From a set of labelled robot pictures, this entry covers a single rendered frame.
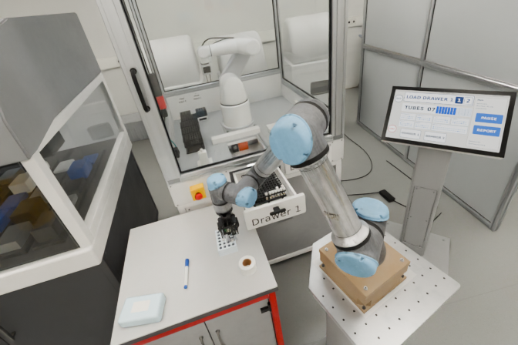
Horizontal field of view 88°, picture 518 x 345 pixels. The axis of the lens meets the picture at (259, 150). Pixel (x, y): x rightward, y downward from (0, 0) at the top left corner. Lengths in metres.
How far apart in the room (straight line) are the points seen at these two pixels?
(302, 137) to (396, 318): 0.73
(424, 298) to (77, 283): 1.50
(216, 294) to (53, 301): 0.89
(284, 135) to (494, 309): 1.84
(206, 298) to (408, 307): 0.72
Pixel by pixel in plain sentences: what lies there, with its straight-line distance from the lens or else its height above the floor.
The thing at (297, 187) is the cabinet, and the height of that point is 0.67.
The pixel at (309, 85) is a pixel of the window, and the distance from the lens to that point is 1.43.
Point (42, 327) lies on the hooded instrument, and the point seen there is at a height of 0.43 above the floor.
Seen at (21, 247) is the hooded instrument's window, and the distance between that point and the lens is 1.46.
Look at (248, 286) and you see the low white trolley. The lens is 1.18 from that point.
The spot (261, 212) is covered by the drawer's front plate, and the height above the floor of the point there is 0.90.
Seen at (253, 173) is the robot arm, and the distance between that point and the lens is 1.03.
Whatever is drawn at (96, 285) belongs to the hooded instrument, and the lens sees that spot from 1.69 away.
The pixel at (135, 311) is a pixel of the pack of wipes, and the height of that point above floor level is 0.81.
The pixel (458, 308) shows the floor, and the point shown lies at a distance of 2.17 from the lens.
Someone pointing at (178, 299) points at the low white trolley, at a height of 0.76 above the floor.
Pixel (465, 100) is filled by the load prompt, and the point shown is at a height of 1.16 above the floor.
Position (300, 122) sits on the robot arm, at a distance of 0.66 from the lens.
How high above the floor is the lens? 1.74
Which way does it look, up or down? 31 degrees down
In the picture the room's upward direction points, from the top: 9 degrees counter-clockwise
